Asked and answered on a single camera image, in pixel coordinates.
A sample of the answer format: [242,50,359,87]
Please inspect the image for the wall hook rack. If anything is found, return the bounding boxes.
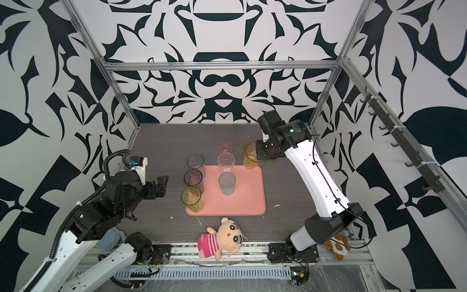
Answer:
[361,86,446,193]

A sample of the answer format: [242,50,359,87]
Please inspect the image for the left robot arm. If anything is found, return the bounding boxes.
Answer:
[22,170,169,292]

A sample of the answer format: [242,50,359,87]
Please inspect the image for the teal frosted cup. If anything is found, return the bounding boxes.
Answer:
[218,172,237,195]

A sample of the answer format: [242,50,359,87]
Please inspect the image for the tall yellow glass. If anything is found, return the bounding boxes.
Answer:
[243,142,263,170]

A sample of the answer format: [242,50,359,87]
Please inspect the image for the small brown plush toy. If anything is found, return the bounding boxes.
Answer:
[326,234,351,262]

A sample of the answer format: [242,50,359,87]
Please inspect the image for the blue-grey tall glass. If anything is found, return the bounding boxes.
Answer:
[187,154,206,180]

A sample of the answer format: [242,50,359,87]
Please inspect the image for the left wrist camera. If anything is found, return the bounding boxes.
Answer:
[130,156,148,186]

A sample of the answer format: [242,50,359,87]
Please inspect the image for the pink short glass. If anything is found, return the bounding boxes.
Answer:
[216,139,233,155]

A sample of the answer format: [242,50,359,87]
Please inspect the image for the tall light green glass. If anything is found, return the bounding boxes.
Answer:
[181,186,203,213]

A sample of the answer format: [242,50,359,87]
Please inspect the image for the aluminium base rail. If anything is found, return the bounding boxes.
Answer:
[60,238,377,273]

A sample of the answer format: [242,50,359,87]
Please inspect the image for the plush doll pink shirt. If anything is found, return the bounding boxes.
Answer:
[197,217,246,260]

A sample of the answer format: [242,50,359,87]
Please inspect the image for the clear tall glass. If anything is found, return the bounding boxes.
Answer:
[217,152,235,172]

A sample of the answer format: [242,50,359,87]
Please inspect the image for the black corrugated cable conduit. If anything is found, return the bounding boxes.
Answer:
[21,148,161,290]

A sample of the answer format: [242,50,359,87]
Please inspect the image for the pink plastic tray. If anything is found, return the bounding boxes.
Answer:
[186,165,266,217]

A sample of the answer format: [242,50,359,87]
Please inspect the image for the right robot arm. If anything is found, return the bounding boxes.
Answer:
[254,110,363,261]

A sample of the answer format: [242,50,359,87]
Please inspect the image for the dark smoky glass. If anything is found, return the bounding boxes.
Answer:
[184,169,204,194]

